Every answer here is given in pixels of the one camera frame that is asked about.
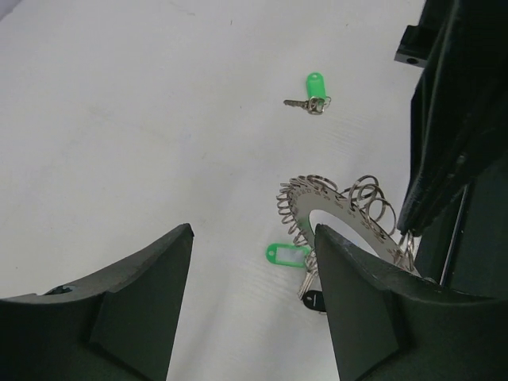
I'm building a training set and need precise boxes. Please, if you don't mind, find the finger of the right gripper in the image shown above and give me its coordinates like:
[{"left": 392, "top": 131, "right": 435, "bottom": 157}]
[{"left": 396, "top": 1, "right": 507, "bottom": 233}]

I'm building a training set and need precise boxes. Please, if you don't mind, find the black tag key on ring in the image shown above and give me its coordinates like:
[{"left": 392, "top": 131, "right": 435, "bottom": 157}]
[{"left": 302, "top": 290, "right": 326, "bottom": 314}]

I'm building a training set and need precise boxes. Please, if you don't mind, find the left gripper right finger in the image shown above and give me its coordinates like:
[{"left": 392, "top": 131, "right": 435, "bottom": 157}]
[{"left": 315, "top": 225, "right": 507, "bottom": 380}]

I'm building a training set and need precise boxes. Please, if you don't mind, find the loose key green tag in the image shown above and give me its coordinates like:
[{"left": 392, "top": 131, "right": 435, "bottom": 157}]
[{"left": 283, "top": 71, "right": 331, "bottom": 115}]

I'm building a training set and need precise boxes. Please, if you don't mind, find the green tag key on ring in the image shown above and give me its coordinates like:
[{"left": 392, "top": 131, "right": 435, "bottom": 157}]
[{"left": 264, "top": 242, "right": 318, "bottom": 298}]

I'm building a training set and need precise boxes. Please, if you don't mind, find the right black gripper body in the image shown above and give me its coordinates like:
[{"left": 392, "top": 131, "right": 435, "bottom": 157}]
[{"left": 393, "top": 0, "right": 508, "bottom": 298}]

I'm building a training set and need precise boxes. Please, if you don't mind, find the metal disc keyring organizer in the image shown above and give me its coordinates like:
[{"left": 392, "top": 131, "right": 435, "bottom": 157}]
[{"left": 276, "top": 175, "right": 419, "bottom": 276}]

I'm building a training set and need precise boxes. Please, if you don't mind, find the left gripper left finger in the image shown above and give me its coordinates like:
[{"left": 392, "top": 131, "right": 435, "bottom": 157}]
[{"left": 1, "top": 224, "right": 194, "bottom": 380}]

